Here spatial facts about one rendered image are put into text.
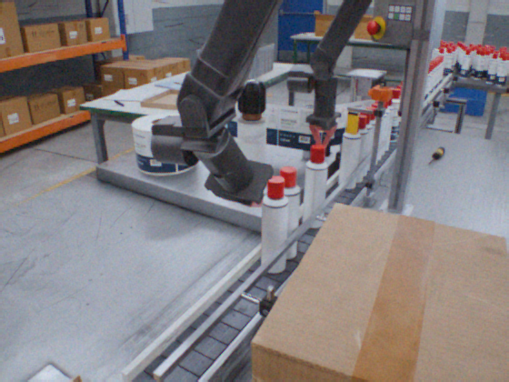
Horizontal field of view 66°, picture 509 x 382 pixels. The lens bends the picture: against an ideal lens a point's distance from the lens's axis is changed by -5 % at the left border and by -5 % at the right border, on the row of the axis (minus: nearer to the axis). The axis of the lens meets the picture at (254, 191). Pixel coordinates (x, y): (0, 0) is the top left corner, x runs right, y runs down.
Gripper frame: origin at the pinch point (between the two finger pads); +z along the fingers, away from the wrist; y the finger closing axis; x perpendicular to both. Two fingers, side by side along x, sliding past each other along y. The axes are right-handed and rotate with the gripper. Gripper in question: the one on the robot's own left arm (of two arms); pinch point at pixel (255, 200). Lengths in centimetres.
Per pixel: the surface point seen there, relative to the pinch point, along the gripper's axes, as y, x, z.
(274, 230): -1.5, 1.7, 9.1
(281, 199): -1.9, -3.5, 5.6
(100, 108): 163, -58, 83
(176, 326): 3.5, 24.9, -0.8
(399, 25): -9, -60, 15
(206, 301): 3.3, 19.1, 4.6
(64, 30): 376, -180, 146
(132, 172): 62, -9, 32
